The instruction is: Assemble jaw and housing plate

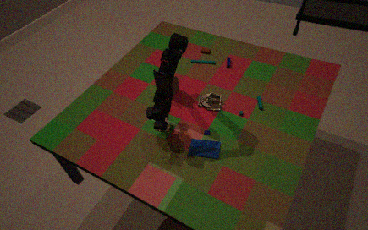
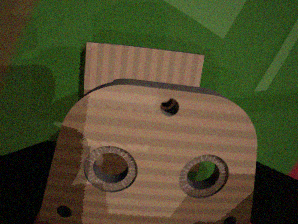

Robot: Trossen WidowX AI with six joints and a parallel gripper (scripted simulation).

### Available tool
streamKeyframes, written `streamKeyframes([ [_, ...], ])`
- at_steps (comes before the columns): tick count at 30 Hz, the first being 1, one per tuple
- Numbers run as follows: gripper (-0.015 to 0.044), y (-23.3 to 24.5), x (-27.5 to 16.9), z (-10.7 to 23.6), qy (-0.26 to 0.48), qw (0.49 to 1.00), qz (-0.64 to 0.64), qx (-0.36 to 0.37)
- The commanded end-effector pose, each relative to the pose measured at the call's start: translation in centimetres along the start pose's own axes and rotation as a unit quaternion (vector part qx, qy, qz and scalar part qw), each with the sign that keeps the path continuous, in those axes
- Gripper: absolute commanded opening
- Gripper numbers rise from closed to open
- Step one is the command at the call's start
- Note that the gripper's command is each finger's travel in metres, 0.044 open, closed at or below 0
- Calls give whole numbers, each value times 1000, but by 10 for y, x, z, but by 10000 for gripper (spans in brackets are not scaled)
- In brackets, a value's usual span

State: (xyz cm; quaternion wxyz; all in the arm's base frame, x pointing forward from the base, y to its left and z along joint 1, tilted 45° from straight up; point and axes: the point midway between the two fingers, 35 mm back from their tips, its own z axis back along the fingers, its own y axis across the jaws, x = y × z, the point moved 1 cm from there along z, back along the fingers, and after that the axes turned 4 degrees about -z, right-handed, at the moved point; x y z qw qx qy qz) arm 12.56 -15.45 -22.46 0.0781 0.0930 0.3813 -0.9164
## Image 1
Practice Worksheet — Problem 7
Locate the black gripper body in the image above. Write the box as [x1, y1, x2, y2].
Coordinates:
[154, 103, 172, 130]

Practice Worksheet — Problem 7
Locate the blue flat rectangular plate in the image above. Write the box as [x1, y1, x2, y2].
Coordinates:
[189, 139, 221, 159]

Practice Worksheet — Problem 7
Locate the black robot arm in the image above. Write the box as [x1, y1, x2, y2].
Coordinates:
[146, 33, 189, 121]

